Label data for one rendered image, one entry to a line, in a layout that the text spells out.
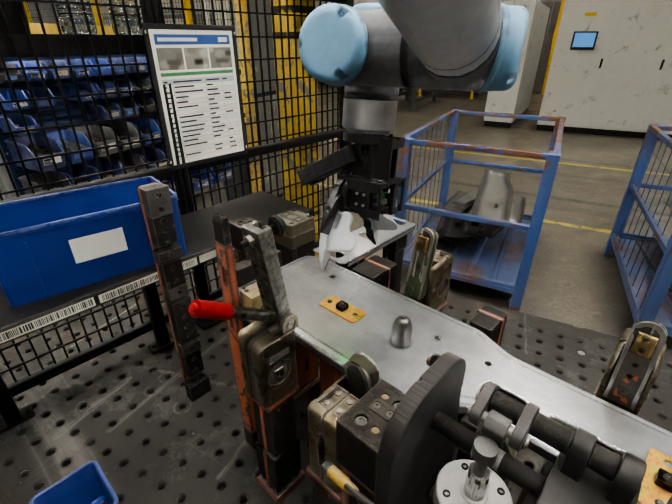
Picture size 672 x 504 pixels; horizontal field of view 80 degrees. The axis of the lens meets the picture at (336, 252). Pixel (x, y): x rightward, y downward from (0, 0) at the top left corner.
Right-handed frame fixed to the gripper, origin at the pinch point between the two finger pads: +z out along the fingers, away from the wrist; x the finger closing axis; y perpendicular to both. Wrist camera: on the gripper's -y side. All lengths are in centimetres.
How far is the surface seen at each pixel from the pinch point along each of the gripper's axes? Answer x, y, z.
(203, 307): -26.3, -2.1, -1.0
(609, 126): 781, -18, 15
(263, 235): -18.3, -0.3, -8.4
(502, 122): 748, -182, 23
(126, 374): -16, -51, 42
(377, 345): -3.7, 9.4, 11.3
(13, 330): -37, -37, 12
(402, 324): -2.2, 12.4, 6.9
